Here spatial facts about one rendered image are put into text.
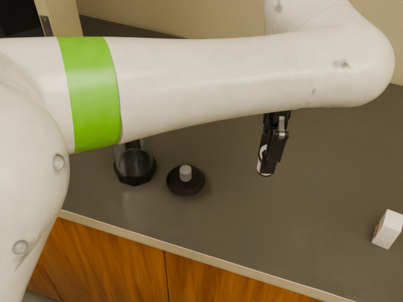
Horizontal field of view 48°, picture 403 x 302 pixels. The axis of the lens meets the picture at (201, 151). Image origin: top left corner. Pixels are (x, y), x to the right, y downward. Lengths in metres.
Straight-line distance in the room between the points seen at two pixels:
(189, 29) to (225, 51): 1.03
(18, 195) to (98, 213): 0.81
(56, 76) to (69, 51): 0.03
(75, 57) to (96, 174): 0.72
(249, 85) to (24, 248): 0.29
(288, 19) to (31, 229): 0.46
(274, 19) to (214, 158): 0.56
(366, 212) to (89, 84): 0.83
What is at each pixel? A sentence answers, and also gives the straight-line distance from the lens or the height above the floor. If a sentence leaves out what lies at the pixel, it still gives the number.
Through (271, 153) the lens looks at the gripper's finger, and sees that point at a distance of 0.84.
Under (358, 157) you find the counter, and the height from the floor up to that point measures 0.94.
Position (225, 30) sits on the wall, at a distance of 1.47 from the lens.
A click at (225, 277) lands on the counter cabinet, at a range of 1.14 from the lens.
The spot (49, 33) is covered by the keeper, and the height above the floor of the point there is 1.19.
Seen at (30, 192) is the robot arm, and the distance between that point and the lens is 0.28.
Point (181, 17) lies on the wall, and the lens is 1.50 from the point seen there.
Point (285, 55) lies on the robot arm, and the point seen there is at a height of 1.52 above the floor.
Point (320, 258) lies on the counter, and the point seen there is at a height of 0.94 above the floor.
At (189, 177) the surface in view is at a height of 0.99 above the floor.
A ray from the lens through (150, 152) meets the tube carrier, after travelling 1.04.
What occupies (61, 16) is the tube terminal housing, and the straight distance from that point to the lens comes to 1.15.
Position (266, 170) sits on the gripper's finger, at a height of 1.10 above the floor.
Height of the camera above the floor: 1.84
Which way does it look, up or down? 51 degrees down
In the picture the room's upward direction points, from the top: 1 degrees clockwise
